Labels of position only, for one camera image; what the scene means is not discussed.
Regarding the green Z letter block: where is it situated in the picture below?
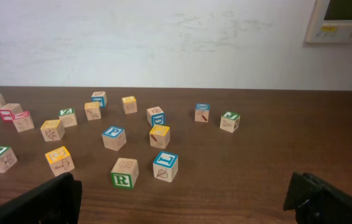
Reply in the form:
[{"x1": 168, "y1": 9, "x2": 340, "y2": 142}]
[{"x1": 58, "y1": 108, "x2": 77, "y2": 128}]

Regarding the blue D letter block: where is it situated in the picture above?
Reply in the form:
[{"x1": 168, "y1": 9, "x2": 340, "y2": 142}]
[{"x1": 147, "y1": 106, "x2": 166, "y2": 126}]

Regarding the blue side far block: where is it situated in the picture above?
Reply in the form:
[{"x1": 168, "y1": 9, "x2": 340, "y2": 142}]
[{"x1": 91, "y1": 91, "x2": 107, "y2": 108}]

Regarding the blue L letter block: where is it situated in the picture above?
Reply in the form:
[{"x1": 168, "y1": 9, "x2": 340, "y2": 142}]
[{"x1": 153, "y1": 151, "x2": 178, "y2": 182}]

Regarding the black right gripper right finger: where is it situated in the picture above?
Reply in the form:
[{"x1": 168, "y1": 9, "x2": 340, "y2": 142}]
[{"x1": 283, "y1": 172, "x2": 352, "y2": 224}]

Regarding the wooden block green R side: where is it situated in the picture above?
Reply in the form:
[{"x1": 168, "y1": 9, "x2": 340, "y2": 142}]
[{"x1": 111, "y1": 157, "x2": 139, "y2": 189}]

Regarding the white wall control panel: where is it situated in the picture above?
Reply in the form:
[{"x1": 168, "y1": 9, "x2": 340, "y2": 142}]
[{"x1": 304, "y1": 0, "x2": 352, "y2": 44}]

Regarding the yellow top far block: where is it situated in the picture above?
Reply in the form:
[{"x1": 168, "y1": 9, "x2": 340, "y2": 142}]
[{"x1": 121, "y1": 96, "x2": 137, "y2": 114}]

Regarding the yellow top bug block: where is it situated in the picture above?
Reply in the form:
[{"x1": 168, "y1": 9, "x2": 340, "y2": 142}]
[{"x1": 40, "y1": 119, "x2": 65, "y2": 141}]

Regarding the red I side block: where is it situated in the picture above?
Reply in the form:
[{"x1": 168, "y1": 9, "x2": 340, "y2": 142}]
[{"x1": 0, "y1": 103, "x2": 23, "y2": 121}]

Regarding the yellow top middle block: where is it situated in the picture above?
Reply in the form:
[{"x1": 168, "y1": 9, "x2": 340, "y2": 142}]
[{"x1": 85, "y1": 101, "x2": 101, "y2": 121}]

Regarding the green J letter block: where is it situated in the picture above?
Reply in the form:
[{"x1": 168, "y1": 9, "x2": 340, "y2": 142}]
[{"x1": 220, "y1": 111, "x2": 240, "y2": 133}]

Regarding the yellow umbrella picture block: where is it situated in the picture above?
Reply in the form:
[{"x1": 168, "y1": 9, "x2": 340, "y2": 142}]
[{"x1": 45, "y1": 146, "x2": 75, "y2": 176}]

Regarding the blue X letter block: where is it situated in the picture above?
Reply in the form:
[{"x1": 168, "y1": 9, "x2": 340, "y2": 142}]
[{"x1": 195, "y1": 103, "x2": 210, "y2": 122}]

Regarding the red V letter block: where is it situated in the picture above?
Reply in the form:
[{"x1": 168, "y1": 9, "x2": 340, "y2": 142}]
[{"x1": 12, "y1": 111, "x2": 34, "y2": 132}]

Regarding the blue P letter block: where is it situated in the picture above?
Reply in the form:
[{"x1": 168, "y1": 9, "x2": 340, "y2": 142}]
[{"x1": 102, "y1": 126, "x2": 126, "y2": 151}]

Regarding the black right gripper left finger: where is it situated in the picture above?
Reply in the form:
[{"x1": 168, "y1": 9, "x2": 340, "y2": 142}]
[{"x1": 0, "y1": 172, "x2": 82, "y2": 224}]

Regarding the yellow K letter block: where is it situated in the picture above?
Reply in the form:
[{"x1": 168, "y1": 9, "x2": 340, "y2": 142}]
[{"x1": 149, "y1": 124, "x2": 170, "y2": 149}]

